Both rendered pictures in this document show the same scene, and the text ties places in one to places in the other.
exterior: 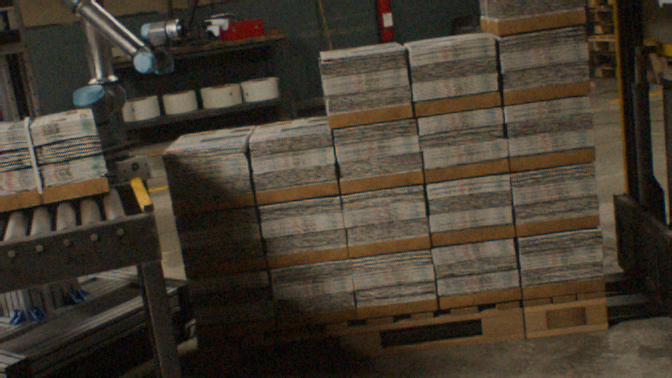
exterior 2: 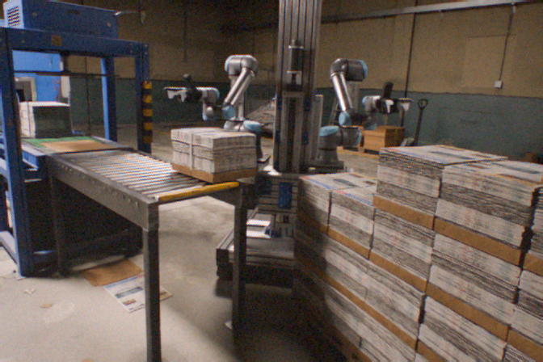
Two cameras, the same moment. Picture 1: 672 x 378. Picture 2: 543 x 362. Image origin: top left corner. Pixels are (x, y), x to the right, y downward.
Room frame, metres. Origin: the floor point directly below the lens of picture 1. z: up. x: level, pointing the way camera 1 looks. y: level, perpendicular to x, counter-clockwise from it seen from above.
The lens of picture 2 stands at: (1.86, -1.10, 1.28)
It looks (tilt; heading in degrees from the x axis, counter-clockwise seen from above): 13 degrees down; 60
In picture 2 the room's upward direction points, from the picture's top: 3 degrees clockwise
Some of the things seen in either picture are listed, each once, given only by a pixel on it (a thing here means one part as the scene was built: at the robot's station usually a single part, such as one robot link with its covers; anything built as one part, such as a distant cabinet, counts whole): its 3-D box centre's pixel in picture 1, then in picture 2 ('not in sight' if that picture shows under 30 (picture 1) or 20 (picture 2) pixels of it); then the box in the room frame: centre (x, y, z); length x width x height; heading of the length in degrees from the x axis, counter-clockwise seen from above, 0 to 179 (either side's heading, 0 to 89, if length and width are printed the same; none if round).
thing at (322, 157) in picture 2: (96, 134); (326, 154); (3.42, 0.88, 0.87); 0.15 x 0.15 x 0.10
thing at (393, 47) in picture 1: (360, 51); (443, 153); (3.15, -0.16, 1.06); 0.37 x 0.29 x 0.01; 179
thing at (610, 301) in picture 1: (511, 318); not in sight; (3.02, -0.56, 0.05); 1.05 x 0.10 x 0.04; 88
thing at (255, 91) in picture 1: (199, 80); not in sight; (9.15, 1.21, 0.55); 1.80 x 0.70 x 1.09; 105
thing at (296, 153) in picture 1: (347, 232); (397, 292); (3.16, -0.02, 0.42); 1.17 x 0.39 x 0.83; 88
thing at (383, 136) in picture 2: not in sight; (372, 139); (7.87, 5.00, 0.28); 1.20 x 0.83 x 0.57; 105
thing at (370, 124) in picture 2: (160, 59); (368, 119); (3.47, 0.59, 1.12); 0.11 x 0.08 x 0.11; 166
